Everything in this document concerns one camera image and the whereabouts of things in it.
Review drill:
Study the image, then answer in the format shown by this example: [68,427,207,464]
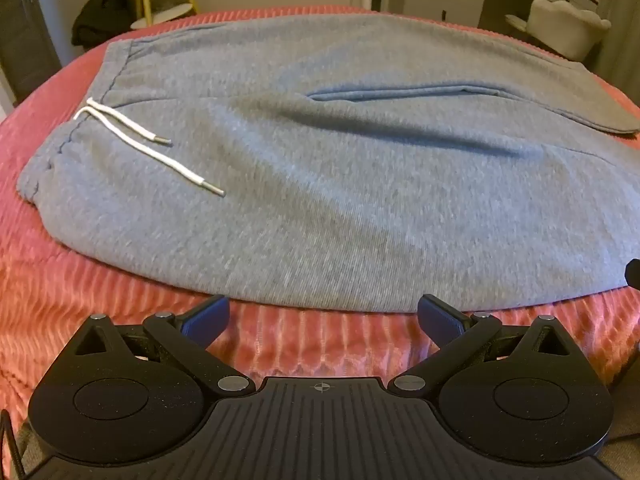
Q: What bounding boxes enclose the dark wardrobe door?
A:
[0,0,63,106]

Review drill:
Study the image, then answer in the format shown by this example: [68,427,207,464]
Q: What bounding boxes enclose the black bag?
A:
[71,0,128,48]

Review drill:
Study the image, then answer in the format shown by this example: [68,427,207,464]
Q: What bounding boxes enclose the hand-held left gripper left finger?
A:
[74,294,256,396]

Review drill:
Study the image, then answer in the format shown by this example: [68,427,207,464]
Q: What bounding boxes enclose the grey pants with white drawstring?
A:
[15,14,640,313]

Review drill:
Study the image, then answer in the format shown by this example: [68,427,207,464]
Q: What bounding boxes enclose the red ribbed blanket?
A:
[0,4,640,431]

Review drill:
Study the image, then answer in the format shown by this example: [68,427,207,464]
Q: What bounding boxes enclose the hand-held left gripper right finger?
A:
[388,294,577,395]

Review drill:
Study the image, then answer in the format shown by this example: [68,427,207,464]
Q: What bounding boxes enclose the cream upholstered chair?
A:
[505,0,612,61]

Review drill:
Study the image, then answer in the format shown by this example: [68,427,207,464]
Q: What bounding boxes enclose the black cable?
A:
[0,409,25,480]

